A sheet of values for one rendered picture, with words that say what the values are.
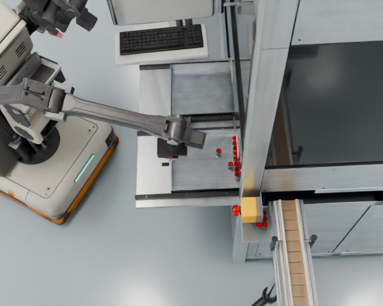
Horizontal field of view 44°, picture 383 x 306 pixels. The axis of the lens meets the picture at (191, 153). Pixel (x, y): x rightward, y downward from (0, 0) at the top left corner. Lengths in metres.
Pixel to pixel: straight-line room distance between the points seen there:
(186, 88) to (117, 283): 1.17
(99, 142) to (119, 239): 0.56
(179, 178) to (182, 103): 0.35
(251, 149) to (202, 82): 0.76
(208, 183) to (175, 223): 0.91
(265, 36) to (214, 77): 1.14
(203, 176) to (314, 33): 1.00
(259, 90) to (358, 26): 0.27
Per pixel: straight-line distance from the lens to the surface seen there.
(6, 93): 1.56
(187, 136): 1.48
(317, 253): 2.57
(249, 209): 1.64
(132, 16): 2.38
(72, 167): 2.65
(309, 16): 0.95
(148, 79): 2.11
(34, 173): 2.71
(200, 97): 2.03
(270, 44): 0.99
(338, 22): 0.98
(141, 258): 2.68
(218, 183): 1.84
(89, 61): 3.39
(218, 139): 1.92
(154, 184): 1.86
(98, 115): 1.44
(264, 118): 1.23
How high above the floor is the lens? 2.57
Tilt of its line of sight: 63 degrees down
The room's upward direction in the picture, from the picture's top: 6 degrees counter-clockwise
